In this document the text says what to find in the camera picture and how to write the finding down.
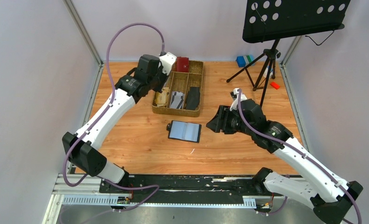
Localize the black card holder with sleeves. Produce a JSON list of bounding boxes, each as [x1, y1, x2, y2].
[[166, 120, 202, 143]]

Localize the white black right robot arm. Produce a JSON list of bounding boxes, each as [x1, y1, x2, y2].
[[207, 99, 363, 224]]

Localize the gold cards stack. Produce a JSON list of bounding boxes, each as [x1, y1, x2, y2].
[[154, 87, 170, 107]]

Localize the red card wallet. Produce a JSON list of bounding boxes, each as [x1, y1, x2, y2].
[[175, 57, 189, 72]]

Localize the silver black cards stack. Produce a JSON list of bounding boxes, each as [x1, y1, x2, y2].
[[169, 91, 185, 109]]

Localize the woven wicker tray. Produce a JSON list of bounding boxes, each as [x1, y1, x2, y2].
[[152, 60, 204, 117]]

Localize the red block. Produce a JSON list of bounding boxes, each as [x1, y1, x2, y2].
[[270, 82, 280, 90]]

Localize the blue block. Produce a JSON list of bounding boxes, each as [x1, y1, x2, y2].
[[236, 56, 248, 68]]

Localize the green block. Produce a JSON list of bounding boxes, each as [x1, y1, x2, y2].
[[245, 55, 254, 65]]

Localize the black music stand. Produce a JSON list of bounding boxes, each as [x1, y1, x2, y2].
[[227, 0, 350, 101]]

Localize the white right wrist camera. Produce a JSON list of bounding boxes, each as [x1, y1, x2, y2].
[[230, 88, 247, 111]]

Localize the white slotted cable duct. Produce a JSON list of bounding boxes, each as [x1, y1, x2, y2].
[[62, 191, 256, 209]]

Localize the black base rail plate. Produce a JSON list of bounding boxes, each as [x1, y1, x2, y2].
[[99, 174, 285, 205]]

